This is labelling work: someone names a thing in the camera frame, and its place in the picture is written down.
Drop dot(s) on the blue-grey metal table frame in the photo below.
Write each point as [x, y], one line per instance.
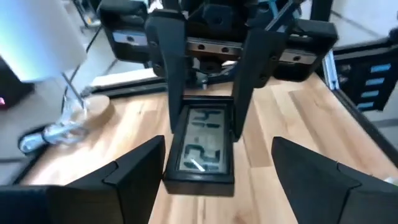
[351, 81]

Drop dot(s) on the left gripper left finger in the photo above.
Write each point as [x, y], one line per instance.
[77, 205]

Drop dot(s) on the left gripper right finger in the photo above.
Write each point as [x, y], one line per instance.
[335, 199]

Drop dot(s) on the round wooden lamp base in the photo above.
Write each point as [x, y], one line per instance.
[99, 107]

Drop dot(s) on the white cylindrical lamp shade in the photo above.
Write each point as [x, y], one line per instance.
[37, 37]

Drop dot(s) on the black digital clock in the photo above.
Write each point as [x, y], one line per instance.
[203, 146]

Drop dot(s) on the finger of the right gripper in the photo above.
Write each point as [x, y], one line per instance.
[174, 62]
[252, 71]

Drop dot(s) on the metal lamp stem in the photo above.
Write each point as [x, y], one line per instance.
[74, 91]

